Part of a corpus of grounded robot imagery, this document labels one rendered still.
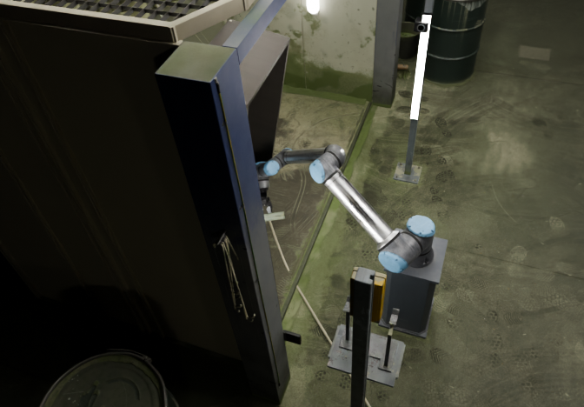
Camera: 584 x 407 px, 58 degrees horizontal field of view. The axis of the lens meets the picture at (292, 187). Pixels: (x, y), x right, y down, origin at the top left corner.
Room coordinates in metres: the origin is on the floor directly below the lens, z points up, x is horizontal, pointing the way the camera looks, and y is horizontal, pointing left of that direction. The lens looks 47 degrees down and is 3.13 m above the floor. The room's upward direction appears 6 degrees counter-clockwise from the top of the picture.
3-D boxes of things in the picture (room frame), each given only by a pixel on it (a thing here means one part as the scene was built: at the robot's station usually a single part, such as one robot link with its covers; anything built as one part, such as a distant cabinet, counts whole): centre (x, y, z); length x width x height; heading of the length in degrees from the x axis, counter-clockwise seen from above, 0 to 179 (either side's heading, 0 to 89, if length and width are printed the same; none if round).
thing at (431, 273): (1.75, -0.67, 0.32); 0.31 x 0.31 x 0.64; 66
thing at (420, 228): (1.74, -0.66, 0.83); 0.17 x 0.15 x 0.18; 131
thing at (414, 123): (3.00, -0.95, 0.82); 0.05 x 0.05 x 1.64; 66
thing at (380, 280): (1.03, -0.24, 1.42); 0.12 x 0.06 x 0.26; 66
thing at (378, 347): (1.13, -0.27, 0.95); 0.26 x 0.15 x 0.32; 66
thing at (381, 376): (1.11, -0.27, 0.78); 0.31 x 0.23 x 0.01; 66
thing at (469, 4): (4.38, -1.63, 0.44); 0.59 x 0.58 x 0.89; 170
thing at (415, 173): (3.00, -0.95, 0.01); 0.20 x 0.20 x 0.01; 66
